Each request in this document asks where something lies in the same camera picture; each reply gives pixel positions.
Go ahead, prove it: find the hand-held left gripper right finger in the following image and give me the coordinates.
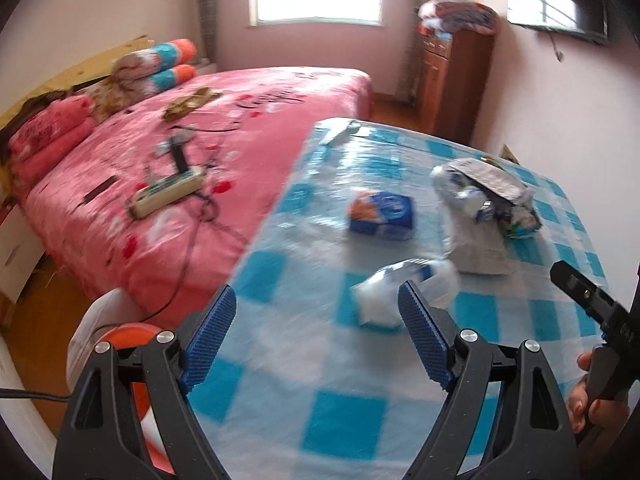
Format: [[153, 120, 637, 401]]
[[397, 280, 583, 480]]

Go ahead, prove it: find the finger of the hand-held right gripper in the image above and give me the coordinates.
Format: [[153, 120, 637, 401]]
[[550, 260, 640, 348]]

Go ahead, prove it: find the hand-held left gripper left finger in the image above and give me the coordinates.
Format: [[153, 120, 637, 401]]
[[52, 284, 237, 480]]

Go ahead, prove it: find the white plastic packet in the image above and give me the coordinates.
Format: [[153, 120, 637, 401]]
[[352, 258, 460, 331]]

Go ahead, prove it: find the orange bin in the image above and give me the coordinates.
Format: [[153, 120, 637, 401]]
[[97, 322, 176, 480]]

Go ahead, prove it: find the blue snack packet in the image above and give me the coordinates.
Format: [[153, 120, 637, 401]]
[[348, 189, 417, 242]]

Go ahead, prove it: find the person's right hand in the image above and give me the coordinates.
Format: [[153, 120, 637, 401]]
[[567, 352, 632, 435]]

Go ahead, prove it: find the crumpled blue white wrapper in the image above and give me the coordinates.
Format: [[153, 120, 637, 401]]
[[465, 185, 543, 238]]

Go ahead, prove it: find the silver foil bag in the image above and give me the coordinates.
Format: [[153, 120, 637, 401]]
[[431, 157, 543, 276]]

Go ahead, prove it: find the blue checked tablecloth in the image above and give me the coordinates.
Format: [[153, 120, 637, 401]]
[[187, 117, 626, 480]]

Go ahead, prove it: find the white plastic bag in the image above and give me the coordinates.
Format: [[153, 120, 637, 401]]
[[65, 287, 153, 391]]

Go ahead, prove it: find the beige power strip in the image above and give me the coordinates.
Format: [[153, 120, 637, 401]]
[[125, 167, 206, 218]]

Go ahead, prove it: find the black charger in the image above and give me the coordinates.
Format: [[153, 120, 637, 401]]
[[167, 135, 191, 173]]

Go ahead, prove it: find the black flat object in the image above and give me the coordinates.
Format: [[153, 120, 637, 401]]
[[82, 175, 118, 203]]

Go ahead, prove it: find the white nightstand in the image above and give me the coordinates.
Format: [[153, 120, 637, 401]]
[[0, 200, 46, 306]]

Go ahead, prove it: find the pink bed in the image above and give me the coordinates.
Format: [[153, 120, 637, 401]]
[[7, 65, 373, 328]]

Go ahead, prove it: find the pink pillow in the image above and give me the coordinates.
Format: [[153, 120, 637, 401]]
[[12, 120, 98, 186], [7, 95, 98, 161]]

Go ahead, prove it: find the wooden cabinet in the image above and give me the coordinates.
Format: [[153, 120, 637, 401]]
[[417, 27, 496, 146]]

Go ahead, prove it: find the beige floral quilt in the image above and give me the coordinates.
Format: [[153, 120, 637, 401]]
[[75, 77, 151, 121]]

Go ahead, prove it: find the patterned curtain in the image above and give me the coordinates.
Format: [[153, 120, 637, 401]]
[[400, 10, 426, 106]]

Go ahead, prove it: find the large rolled floral blanket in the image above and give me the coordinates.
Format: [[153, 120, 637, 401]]
[[112, 37, 198, 83]]

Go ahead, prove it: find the folded colourful quilt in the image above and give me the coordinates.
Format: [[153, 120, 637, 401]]
[[417, 0, 501, 38]]

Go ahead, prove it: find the yellow headboard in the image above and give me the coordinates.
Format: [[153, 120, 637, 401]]
[[0, 35, 156, 131]]

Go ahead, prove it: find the grey curtain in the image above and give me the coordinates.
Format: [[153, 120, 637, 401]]
[[195, 0, 221, 66]]

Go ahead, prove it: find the black power cable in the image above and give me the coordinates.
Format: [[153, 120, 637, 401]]
[[142, 195, 246, 323]]

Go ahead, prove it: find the black floor cable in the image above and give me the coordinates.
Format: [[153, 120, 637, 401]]
[[0, 387, 73, 403]]

